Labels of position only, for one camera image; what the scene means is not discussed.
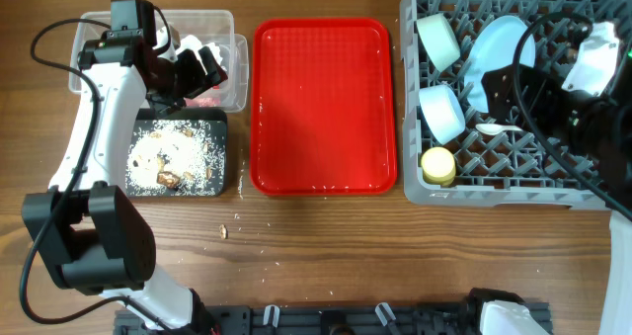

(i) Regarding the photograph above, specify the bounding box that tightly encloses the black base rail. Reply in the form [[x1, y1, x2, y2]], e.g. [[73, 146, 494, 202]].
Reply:
[[113, 300, 552, 335]]

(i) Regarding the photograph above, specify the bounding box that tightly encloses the light blue plate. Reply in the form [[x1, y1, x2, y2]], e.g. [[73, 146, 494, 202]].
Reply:
[[464, 16, 527, 113]]

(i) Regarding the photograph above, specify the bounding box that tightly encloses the grey dishwasher rack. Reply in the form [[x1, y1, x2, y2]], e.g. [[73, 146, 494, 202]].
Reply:
[[399, 0, 631, 210]]

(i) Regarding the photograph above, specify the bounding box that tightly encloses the food crumb on table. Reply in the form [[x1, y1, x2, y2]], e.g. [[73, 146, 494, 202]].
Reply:
[[219, 224, 228, 240]]

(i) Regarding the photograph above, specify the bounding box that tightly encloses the yellow plastic cup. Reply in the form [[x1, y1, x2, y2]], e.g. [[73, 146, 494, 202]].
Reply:
[[421, 147, 456, 187]]

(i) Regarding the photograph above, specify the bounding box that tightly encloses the light blue bowl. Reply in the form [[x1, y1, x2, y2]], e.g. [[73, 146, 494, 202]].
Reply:
[[419, 84, 465, 144]]

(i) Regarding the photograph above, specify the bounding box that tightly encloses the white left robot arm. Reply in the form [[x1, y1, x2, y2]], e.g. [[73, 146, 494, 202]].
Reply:
[[22, 0, 227, 334]]

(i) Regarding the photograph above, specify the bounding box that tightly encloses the black food waste tray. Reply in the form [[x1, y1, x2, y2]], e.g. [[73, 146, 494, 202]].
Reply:
[[123, 108, 229, 199]]

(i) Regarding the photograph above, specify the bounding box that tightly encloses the white plastic spoon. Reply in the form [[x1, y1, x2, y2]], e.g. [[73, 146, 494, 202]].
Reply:
[[475, 124, 523, 135]]

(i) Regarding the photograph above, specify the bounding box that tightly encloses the crumpled white tissue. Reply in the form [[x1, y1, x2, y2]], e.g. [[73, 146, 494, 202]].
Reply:
[[176, 35, 228, 72]]

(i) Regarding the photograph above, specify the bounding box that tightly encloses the red serving tray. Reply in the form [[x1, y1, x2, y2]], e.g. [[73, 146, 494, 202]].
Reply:
[[250, 18, 398, 196]]

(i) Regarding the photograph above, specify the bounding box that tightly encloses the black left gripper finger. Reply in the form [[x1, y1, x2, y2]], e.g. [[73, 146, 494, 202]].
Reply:
[[175, 49, 209, 98], [198, 46, 228, 89]]

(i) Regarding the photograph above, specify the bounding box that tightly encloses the green bowl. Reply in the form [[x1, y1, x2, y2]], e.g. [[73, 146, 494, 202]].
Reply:
[[416, 14, 460, 72]]

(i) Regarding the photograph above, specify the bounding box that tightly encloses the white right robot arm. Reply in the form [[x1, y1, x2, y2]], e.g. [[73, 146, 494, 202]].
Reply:
[[469, 17, 631, 334]]

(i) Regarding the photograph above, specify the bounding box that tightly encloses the red snack wrapper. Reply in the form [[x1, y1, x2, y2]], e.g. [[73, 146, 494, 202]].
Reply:
[[185, 96, 222, 108]]

